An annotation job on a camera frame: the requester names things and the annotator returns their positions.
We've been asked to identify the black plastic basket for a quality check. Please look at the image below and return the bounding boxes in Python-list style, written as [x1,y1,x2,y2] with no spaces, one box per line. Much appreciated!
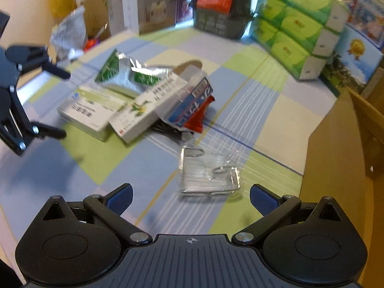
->
[193,8,254,40]

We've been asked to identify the green white medicine box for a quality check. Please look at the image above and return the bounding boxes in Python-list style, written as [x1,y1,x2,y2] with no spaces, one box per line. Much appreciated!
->
[57,85,127,142]

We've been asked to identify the green blue milk box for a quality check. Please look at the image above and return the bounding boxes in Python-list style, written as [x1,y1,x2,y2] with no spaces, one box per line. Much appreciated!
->
[320,25,383,96]

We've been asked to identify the brown cardboard box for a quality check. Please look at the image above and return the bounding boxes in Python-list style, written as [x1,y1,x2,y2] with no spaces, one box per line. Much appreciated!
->
[299,79,383,287]

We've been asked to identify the red snack wrapper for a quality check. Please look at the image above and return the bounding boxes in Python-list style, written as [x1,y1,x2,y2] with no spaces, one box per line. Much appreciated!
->
[184,96,215,133]

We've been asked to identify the checkered tablecloth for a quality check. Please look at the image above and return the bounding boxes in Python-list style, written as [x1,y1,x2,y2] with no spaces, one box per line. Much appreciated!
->
[0,23,339,276]

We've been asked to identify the clear plastic blister pack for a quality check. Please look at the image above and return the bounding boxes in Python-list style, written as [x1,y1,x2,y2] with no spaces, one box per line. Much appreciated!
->
[178,146,241,196]

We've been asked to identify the blue milk carton box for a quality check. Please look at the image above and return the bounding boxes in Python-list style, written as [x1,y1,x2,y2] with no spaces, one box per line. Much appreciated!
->
[343,0,383,49]

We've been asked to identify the white appliance box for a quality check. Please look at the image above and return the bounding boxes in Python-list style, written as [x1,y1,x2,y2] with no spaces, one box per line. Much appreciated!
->
[122,0,176,35]

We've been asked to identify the silver green foil bag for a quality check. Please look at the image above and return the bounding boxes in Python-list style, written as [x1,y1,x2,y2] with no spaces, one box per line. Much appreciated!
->
[94,49,174,98]

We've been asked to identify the blue white plastic packet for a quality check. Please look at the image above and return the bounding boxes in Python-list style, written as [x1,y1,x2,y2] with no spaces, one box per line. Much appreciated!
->
[156,60,214,131]

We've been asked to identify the white green pill box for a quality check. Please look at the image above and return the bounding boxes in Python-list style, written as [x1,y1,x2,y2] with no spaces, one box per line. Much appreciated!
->
[109,72,187,144]

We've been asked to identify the green tissue pack stack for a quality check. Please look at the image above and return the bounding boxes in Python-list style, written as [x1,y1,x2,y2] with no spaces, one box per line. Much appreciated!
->
[249,0,349,81]

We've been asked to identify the brown paper bag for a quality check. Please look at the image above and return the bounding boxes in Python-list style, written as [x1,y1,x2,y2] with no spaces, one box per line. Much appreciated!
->
[75,0,111,42]

